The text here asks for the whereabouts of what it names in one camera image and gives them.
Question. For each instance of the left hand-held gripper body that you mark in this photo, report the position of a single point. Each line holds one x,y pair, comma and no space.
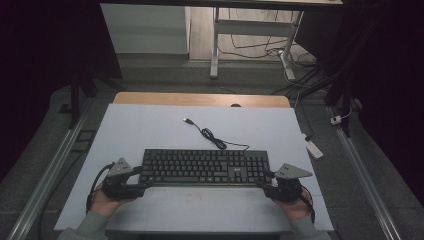
120,190

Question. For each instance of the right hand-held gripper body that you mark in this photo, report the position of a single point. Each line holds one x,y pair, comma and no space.
286,190

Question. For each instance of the black computer keyboard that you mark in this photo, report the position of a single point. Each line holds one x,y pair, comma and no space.
196,165

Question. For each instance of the person's left hand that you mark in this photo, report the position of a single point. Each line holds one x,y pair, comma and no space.
105,206

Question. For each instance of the person's right hand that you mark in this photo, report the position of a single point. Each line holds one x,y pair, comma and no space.
298,210

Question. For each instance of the white table cover board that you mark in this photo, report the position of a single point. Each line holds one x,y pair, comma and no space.
150,126

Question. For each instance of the white power strip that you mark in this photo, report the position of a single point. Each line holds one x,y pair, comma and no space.
315,150

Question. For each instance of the small white box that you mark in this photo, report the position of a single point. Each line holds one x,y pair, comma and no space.
336,120

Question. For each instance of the black metal stand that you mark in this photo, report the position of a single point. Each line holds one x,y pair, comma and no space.
75,100
346,113

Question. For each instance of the wooden table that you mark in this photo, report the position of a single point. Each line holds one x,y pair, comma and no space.
200,99

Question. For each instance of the grey cabinet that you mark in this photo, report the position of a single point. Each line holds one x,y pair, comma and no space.
146,30

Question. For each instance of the black curtain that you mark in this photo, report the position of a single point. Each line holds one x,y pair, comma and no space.
40,50
390,66

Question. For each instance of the black floor bracket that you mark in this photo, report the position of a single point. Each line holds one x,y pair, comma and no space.
86,146

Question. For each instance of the aluminium floor rail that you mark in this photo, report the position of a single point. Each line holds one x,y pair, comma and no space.
50,180
363,173

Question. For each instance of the white desk frame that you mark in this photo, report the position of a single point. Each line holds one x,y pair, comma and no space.
253,28

